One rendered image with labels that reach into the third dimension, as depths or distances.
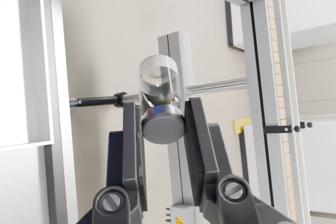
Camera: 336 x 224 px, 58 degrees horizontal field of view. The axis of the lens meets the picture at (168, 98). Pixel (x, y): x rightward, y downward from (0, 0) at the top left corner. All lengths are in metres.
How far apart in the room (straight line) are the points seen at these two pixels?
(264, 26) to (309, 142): 1.62
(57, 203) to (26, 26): 0.25
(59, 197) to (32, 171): 0.05
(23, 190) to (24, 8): 0.25
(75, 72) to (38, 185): 1.14
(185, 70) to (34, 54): 0.88
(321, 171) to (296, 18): 1.17
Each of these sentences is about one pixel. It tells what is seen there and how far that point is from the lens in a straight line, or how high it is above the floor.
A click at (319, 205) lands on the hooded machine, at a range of 2.67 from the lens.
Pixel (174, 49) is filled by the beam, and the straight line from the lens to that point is 1.29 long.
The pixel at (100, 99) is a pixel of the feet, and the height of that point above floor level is 0.11.
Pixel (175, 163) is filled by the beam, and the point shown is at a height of 0.47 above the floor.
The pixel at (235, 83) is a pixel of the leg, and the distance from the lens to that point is 1.14.
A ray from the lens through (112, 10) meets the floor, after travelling 1.82.
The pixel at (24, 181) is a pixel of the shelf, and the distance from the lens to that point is 0.47.
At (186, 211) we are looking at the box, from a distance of 1.28.
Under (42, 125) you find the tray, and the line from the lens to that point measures 0.46.
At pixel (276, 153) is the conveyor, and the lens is 1.06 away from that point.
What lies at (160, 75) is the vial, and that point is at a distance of 0.15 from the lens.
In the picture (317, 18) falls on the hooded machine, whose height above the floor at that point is 0.76.
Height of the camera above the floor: 1.30
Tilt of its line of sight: 40 degrees down
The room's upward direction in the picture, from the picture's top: 83 degrees clockwise
